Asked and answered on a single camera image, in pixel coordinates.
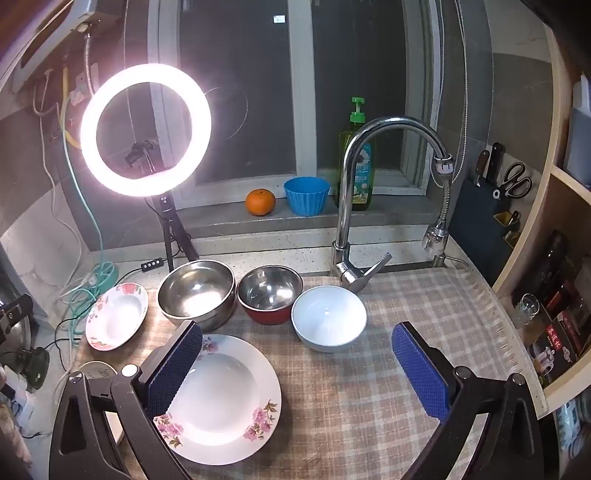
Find dark green plastic object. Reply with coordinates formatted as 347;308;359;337
0;346;51;393

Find blue fluted cup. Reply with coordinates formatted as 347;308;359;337
283;176;331;217

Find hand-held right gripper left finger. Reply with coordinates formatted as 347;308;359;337
48;319;204;480

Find brown handled knife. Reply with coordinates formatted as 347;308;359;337
475;150;490;188

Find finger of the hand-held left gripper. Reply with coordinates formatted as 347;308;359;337
0;294;34;334

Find teal extension cord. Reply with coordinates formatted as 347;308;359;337
58;106;122;342

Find clear drinking glass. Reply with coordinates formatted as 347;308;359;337
512;293;541;329

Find green dish soap bottle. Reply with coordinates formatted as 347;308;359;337
337;97;376;212

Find white window frame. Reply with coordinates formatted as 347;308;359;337
148;0;446;210

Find black tripod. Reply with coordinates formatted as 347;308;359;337
145;194;200;273

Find ring light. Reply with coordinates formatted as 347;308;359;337
79;64;213;198

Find chrome faucet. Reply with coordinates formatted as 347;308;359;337
330;116;451;294

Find white ceramic bowl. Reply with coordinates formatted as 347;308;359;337
291;285;368;354

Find grey plastic container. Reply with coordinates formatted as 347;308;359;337
563;74;591;176

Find black red printed box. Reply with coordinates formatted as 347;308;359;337
526;318;587;384

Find large floral plate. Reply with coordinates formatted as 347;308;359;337
152;333;282;466

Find red steel bowl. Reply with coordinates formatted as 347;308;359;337
236;264;304;326

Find dark bottle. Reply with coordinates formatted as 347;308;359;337
531;231;568;296

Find large steel bowl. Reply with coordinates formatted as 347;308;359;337
157;259;237;329

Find small floral plate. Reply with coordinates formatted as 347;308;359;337
85;282;149;352

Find flexible metal hose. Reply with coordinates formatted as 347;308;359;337
82;32;93;97

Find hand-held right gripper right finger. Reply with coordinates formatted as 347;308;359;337
392;322;546;480

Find dark blue knife block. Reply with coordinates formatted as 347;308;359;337
448;178;522;289

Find flexible faucet sprayer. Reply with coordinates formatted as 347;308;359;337
421;154;455;259

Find black handled knife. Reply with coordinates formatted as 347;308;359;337
485;142;504;185

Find orange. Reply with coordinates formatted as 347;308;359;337
246;188;277;217

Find black scissors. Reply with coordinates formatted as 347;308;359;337
493;161;533;200

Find plaid cloth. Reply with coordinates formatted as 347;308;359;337
69;265;550;480

